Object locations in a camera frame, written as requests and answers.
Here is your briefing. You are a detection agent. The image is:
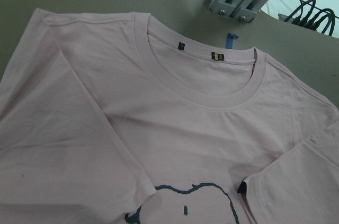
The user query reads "pink Snoopy t-shirt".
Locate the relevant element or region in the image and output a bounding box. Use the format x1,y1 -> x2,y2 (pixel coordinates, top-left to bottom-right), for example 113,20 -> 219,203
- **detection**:
1,8 -> 338,223

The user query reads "black cable bundle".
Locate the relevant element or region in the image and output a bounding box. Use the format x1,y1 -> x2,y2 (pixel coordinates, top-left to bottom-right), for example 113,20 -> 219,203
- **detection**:
278,0 -> 339,36

